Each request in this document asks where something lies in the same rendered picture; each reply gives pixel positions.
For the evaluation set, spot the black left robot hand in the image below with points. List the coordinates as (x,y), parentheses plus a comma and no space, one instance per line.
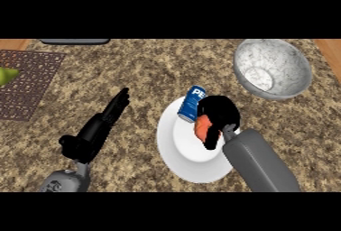
(94,129)

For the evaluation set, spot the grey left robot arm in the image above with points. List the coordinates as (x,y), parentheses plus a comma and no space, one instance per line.
(66,182)

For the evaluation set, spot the grey marbled bowl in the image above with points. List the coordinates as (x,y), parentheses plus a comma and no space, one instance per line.
(273,69)

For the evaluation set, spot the blue can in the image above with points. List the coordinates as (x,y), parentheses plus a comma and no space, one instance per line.
(190,105)

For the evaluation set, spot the green fruit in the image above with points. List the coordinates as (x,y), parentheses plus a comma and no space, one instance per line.
(5,75)

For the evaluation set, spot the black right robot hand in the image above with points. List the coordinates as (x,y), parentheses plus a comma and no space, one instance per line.
(220,112)

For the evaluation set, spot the brown woven placemat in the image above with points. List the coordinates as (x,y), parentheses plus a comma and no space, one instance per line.
(23,84)

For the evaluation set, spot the white plate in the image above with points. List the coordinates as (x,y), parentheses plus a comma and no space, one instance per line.
(190,150)

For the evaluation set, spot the orange squash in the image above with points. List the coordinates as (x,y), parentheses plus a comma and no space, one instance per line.
(202,127)

